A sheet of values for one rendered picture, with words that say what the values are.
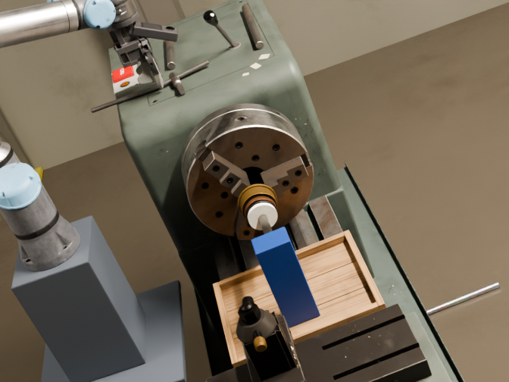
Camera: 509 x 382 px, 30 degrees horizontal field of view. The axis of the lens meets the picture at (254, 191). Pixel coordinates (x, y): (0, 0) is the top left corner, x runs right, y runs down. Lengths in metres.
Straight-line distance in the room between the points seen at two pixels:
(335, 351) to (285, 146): 0.57
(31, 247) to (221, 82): 0.62
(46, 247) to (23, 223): 0.08
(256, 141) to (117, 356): 0.66
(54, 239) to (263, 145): 0.54
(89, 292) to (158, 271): 1.77
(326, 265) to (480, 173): 1.75
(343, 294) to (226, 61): 0.71
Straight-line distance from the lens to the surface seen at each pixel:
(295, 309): 2.13
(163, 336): 2.53
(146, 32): 2.42
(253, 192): 2.19
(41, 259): 2.32
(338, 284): 2.22
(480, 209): 3.77
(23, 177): 2.26
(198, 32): 2.75
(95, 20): 2.20
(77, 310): 2.37
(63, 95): 5.08
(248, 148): 2.26
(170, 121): 2.39
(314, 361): 1.94
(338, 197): 2.56
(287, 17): 4.93
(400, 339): 1.92
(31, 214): 2.27
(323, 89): 4.89
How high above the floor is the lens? 2.29
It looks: 32 degrees down
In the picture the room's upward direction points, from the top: 23 degrees counter-clockwise
